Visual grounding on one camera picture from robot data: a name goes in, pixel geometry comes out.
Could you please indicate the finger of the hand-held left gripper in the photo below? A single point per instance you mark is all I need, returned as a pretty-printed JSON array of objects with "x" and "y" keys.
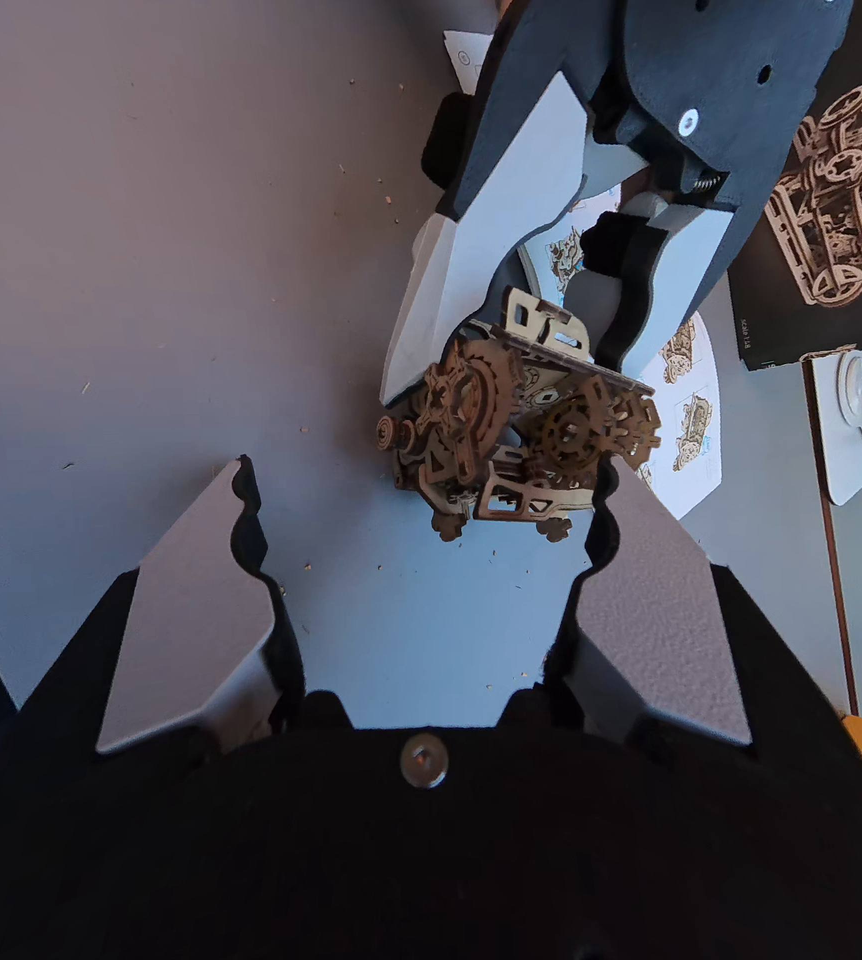
[
  {"x": 686, "y": 277},
  {"x": 506, "y": 187}
]

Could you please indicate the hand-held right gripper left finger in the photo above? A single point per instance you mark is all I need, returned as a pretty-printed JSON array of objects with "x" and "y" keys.
[{"x": 191, "y": 637}]

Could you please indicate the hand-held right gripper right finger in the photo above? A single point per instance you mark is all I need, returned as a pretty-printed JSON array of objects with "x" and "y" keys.
[{"x": 656, "y": 622}]

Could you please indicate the wooden mechanical model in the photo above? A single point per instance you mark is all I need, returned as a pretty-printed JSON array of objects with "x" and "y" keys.
[{"x": 468, "y": 405}]

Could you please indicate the grey desk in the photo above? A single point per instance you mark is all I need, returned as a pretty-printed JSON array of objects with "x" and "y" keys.
[{"x": 138, "y": 225}]

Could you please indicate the white instruction booklet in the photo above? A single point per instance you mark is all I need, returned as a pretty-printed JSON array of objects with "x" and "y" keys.
[{"x": 693, "y": 442}]

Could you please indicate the black model kit box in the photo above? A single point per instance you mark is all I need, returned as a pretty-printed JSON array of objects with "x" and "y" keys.
[{"x": 851, "y": 187}]

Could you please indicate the white rounded panel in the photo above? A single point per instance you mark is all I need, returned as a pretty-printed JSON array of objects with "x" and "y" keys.
[{"x": 843, "y": 450}]

